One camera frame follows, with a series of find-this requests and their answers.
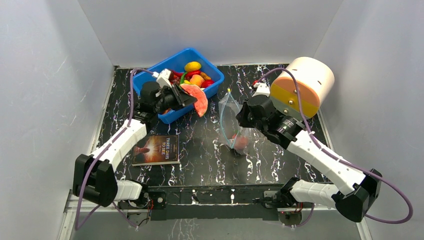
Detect cream cylinder with coloured face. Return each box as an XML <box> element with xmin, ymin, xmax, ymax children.
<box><xmin>269</xmin><ymin>56</ymin><xmax>335</xmax><ymax>121</ymax></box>

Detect red toy tomato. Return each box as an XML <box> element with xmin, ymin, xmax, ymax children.
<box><xmin>201</xmin><ymin>79</ymin><xmax>215</xmax><ymax>89</ymax></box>

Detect red toy chili pepper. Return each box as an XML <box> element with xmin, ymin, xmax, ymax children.
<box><xmin>171</xmin><ymin>70</ymin><xmax>201</xmax><ymax>79</ymax></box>

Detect blue plastic bin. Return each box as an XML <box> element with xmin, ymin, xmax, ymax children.
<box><xmin>132</xmin><ymin>47</ymin><xmax>226</xmax><ymax>125</ymax></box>

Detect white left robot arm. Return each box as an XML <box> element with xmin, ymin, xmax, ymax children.
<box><xmin>72</xmin><ymin>81</ymin><xmax>197</xmax><ymax>208</ymax></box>

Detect orange toy peach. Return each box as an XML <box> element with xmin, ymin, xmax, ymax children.
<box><xmin>189</xmin><ymin>74</ymin><xmax>205</xmax><ymax>88</ymax></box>

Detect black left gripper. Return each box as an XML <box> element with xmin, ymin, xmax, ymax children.
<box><xmin>154</xmin><ymin>84</ymin><xmax>198</xmax><ymax>115</ymax></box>

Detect yellow toy lemon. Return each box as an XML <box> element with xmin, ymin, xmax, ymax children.
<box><xmin>184</xmin><ymin>61</ymin><xmax>202</xmax><ymax>73</ymax></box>

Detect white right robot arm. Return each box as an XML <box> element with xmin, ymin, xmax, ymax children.
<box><xmin>236</xmin><ymin>82</ymin><xmax>382</xmax><ymax>223</ymax></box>

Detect toy watermelon slice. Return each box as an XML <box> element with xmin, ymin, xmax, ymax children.
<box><xmin>180</xmin><ymin>83</ymin><xmax>208</xmax><ymax>117</ymax></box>

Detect clear zip top bag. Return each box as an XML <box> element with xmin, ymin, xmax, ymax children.
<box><xmin>218</xmin><ymin>88</ymin><xmax>255</xmax><ymax>155</ymax></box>

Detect three days to see book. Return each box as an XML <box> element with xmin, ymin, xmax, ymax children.
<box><xmin>132</xmin><ymin>135</ymin><xmax>180</xmax><ymax>167</ymax></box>

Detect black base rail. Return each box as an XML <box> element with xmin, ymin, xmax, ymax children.
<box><xmin>114</xmin><ymin>185</ymin><xmax>304</xmax><ymax>223</ymax></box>

